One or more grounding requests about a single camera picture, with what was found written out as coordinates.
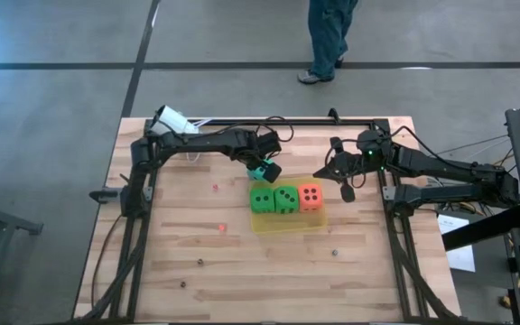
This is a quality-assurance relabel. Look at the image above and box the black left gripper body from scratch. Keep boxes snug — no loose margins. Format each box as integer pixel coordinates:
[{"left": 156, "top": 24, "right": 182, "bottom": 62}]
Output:
[{"left": 230, "top": 133, "right": 265, "bottom": 171}]

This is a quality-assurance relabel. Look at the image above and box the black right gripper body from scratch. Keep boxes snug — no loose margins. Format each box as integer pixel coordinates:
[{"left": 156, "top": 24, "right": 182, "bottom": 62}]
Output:
[{"left": 327, "top": 151, "right": 365, "bottom": 181}]

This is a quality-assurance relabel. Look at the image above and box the large teal foam die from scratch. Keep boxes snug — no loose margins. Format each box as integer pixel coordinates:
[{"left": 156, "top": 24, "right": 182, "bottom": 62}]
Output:
[{"left": 246, "top": 158, "right": 271, "bottom": 183}]

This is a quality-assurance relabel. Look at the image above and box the large green foam die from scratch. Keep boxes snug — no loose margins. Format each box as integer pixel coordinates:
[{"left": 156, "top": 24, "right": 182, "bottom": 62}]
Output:
[
  {"left": 273, "top": 184, "right": 301, "bottom": 216},
  {"left": 249, "top": 187, "right": 276, "bottom": 215}
]

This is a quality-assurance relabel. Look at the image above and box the large orange foam die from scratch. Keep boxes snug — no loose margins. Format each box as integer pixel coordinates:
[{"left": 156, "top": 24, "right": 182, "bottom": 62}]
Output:
[{"left": 297, "top": 182, "right": 324, "bottom": 214}]

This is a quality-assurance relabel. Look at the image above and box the yellow translucent plastic bin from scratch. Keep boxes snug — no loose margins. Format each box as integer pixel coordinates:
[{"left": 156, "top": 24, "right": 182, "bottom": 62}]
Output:
[{"left": 248, "top": 177, "right": 329, "bottom": 235}]

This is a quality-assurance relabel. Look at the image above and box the person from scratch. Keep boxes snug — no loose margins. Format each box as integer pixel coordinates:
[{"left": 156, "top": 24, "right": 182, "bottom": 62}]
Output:
[{"left": 297, "top": 0, "right": 360, "bottom": 86}]

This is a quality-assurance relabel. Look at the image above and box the white paper sheet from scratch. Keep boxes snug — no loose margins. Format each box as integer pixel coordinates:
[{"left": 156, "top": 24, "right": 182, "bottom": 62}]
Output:
[{"left": 437, "top": 213, "right": 477, "bottom": 274}]

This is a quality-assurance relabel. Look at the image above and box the black support beam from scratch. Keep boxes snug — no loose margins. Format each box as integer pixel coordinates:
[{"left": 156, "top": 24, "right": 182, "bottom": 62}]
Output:
[{"left": 441, "top": 203, "right": 520, "bottom": 253}]

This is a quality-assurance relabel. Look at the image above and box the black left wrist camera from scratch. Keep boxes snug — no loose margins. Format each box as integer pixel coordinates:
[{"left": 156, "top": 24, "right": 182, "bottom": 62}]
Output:
[{"left": 254, "top": 130, "right": 283, "bottom": 158}]

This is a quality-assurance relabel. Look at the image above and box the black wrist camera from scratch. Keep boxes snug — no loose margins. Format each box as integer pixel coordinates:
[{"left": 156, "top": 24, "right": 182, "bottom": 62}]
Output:
[
  {"left": 254, "top": 130, "right": 283, "bottom": 158},
  {"left": 339, "top": 180, "right": 358, "bottom": 204}
]

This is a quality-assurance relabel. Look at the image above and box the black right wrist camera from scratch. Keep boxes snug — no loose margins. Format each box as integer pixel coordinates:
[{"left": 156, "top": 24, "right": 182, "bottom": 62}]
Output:
[{"left": 339, "top": 180, "right": 358, "bottom": 204}]

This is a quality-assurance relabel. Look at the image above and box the black aluminium table frame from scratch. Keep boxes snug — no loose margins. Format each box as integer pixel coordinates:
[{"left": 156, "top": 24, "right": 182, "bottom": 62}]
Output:
[{"left": 73, "top": 117, "right": 464, "bottom": 324}]

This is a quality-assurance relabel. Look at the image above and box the black clamp mount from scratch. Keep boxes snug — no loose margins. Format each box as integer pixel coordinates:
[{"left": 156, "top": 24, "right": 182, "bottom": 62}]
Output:
[{"left": 88, "top": 188, "right": 122, "bottom": 205}]

